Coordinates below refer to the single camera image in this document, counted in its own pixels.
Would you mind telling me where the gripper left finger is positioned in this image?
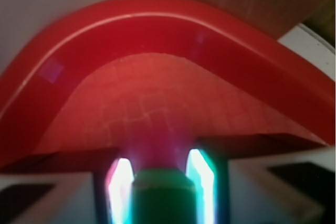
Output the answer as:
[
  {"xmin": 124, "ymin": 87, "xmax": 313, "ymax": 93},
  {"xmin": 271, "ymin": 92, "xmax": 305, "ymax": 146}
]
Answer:
[{"xmin": 1, "ymin": 148, "xmax": 133, "ymax": 223}]

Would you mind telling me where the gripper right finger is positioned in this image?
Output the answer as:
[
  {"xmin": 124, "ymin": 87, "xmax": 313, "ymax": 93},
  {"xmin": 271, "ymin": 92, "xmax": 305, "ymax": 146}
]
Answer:
[{"xmin": 186, "ymin": 133, "xmax": 335, "ymax": 223}]

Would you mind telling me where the green rectangular block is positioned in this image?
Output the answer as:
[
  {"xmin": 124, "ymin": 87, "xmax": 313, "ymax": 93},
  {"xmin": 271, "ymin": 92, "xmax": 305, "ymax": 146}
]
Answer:
[{"xmin": 131, "ymin": 169, "xmax": 197, "ymax": 223}]

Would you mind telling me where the red plastic tray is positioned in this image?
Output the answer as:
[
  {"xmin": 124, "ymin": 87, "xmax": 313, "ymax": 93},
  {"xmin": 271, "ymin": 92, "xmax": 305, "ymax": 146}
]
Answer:
[{"xmin": 1, "ymin": 0, "xmax": 335, "ymax": 167}]

